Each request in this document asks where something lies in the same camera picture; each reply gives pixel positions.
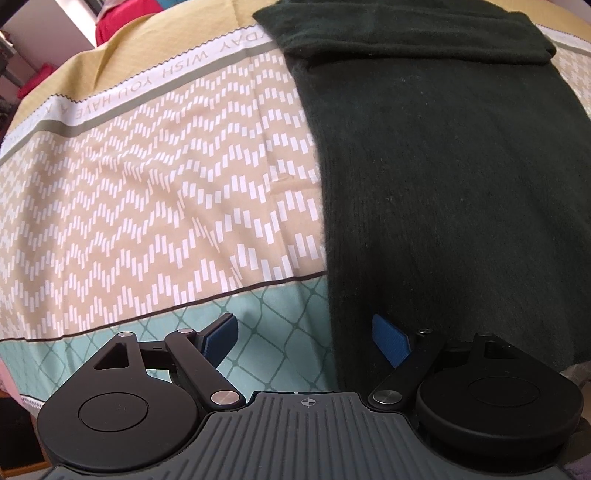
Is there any red clothes pile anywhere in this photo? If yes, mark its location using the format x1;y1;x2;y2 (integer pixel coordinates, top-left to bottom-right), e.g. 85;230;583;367
17;63;57;100

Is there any patterned yellow beige bedspread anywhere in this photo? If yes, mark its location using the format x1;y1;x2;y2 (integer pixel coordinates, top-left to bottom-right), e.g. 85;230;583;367
0;0;591;411

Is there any red bed sheet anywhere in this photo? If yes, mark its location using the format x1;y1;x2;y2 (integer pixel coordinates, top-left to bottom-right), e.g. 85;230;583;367
95;0;163;46

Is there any dark green knit sweater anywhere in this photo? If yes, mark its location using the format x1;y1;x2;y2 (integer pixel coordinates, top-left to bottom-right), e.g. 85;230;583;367
254;1;590;392

